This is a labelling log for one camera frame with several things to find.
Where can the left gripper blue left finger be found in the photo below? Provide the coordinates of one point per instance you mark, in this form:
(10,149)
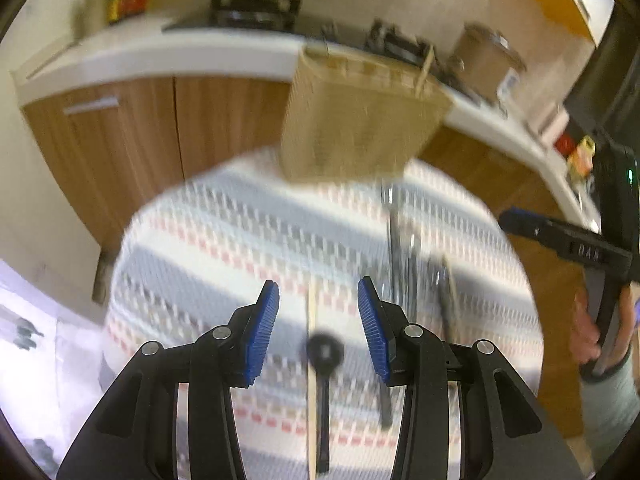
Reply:
(258,330)

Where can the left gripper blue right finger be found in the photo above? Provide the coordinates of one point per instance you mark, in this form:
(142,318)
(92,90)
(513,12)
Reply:
(379,325)

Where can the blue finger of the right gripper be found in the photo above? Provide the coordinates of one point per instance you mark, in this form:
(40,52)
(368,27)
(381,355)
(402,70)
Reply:
(520,222)

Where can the black plastic ladle spoon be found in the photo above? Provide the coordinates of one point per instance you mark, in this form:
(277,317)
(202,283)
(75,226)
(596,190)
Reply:
(325,354)

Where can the person's right forearm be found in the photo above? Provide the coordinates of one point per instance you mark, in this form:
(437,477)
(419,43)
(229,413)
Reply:
(610,405)

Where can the person's right hand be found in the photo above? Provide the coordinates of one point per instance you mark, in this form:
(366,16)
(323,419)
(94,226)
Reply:
(584,336)

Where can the yellow oil bottle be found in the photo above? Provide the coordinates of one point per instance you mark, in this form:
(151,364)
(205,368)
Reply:
(579,164)

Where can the striped woven tablecloth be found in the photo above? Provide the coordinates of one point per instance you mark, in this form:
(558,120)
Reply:
(195,253)

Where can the white electric kettle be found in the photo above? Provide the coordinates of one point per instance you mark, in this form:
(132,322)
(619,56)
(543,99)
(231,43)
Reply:
(555,126)

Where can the brown rice cooker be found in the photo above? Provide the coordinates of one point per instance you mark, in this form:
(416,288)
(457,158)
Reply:
(485,63)

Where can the tan plastic utensil basket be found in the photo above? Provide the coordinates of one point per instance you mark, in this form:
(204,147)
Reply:
(355,117)

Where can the black gas stove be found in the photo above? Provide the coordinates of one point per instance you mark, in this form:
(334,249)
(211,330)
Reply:
(285,17)

